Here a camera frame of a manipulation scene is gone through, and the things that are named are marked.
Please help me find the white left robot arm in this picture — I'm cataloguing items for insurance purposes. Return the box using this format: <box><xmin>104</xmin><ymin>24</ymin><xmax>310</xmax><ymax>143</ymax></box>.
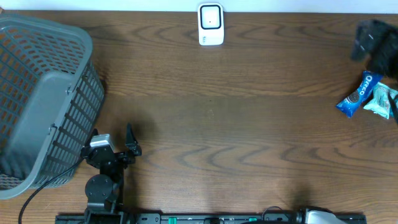
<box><xmin>80</xmin><ymin>124</ymin><xmax>142</xmax><ymax>224</ymax></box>

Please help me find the green wet wipes pack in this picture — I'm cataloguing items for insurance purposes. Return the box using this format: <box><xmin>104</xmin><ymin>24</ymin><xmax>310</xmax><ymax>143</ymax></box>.
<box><xmin>364</xmin><ymin>82</ymin><xmax>397</xmax><ymax>119</ymax></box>

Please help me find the grey plastic basket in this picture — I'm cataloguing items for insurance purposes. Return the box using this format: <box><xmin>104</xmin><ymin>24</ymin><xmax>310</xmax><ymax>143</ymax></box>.
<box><xmin>1</xmin><ymin>14</ymin><xmax>104</xmax><ymax>200</ymax></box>

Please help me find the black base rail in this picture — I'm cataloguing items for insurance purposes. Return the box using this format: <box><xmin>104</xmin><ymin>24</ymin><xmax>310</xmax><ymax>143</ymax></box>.
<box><xmin>55</xmin><ymin>212</ymin><xmax>368</xmax><ymax>224</ymax></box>

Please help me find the blue Oreo cookie pack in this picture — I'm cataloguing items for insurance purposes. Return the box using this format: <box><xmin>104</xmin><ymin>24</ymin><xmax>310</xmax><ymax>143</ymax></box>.
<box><xmin>336</xmin><ymin>71</ymin><xmax>383</xmax><ymax>118</ymax></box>

